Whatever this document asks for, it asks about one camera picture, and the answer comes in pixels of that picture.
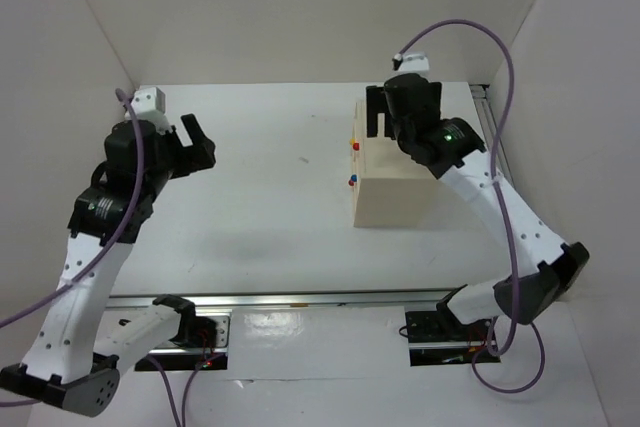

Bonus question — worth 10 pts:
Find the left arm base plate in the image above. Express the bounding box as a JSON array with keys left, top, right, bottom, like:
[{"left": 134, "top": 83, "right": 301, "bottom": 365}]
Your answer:
[{"left": 134, "top": 313, "right": 231, "bottom": 372}]

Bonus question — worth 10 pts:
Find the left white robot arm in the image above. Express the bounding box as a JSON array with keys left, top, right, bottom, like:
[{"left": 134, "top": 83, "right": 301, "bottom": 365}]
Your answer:
[{"left": 1, "top": 114, "right": 216, "bottom": 417}]

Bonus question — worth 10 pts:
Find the beige drawer cabinet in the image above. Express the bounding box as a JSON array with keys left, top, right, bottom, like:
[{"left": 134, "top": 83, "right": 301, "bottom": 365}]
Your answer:
[{"left": 350, "top": 99, "right": 437, "bottom": 229}]

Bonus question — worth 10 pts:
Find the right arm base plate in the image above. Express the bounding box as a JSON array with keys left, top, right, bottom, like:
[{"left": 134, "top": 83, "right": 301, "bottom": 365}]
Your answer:
[{"left": 398, "top": 311, "right": 500, "bottom": 367}]

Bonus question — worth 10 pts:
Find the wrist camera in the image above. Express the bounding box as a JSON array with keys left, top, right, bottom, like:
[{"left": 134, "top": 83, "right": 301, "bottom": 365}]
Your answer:
[
  {"left": 131, "top": 87, "right": 171, "bottom": 134},
  {"left": 392, "top": 52, "right": 430, "bottom": 75}
]

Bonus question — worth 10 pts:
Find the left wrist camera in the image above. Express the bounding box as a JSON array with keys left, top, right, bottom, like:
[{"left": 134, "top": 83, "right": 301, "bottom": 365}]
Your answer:
[{"left": 131, "top": 87, "right": 171, "bottom": 134}]

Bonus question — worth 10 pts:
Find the aluminium side rail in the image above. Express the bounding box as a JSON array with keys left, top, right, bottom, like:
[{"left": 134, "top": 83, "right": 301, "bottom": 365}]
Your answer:
[{"left": 469, "top": 84, "right": 511, "bottom": 179}]

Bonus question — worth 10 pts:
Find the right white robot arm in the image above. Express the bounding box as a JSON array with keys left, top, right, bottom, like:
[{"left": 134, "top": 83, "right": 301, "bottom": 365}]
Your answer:
[{"left": 365, "top": 73, "right": 590, "bottom": 339}]

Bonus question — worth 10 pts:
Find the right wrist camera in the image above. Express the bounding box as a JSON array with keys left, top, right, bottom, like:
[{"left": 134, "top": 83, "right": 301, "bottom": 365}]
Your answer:
[{"left": 392, "top": 52, "right": 430, "bottom": 75}]

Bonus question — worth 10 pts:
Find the aluminium front rail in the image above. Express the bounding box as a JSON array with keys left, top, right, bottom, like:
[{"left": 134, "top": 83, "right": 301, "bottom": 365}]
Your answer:
[{"left": 104, "top": 288, "right": 454, "bottom": 311}]

